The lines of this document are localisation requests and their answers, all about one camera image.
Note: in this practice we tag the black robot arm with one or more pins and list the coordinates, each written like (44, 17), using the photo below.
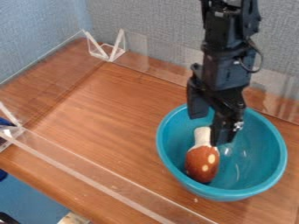
(229, 22)

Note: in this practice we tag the blue plastic bowl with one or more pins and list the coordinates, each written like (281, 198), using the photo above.
(251, 161)

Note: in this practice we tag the clear acrylic corner bracket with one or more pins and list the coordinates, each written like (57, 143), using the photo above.
(105, 51)

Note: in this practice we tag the clear acrylic barrier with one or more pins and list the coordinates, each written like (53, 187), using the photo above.
(94, 175)
(272, 93)

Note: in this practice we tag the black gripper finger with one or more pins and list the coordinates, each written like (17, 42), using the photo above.
(197, 102)
(227, 123)

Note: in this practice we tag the brown toy mushroom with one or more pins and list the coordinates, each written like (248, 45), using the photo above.
(203, 157)

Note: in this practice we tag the clear acrylic front barrier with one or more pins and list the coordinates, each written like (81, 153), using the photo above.
(94, 175)

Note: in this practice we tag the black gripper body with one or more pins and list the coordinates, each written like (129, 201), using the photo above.
(223, 76)

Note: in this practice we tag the clear acrylic back barrier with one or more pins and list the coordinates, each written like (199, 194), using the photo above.
(272, 93)

